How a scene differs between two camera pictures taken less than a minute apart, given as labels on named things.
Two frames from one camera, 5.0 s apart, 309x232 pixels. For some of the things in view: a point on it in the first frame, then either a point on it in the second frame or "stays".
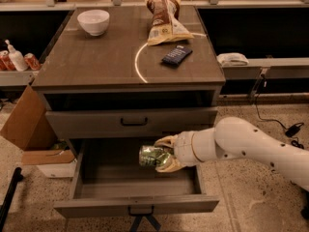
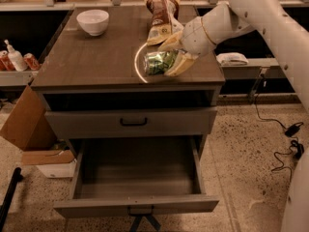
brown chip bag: [166, 26] stays
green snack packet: [152, 156] -> [156, 63]
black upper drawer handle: [134, 124] stays
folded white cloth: [232, 59] stays
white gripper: [183, 148] -> [195, 38]
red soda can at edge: [6, 63] stays
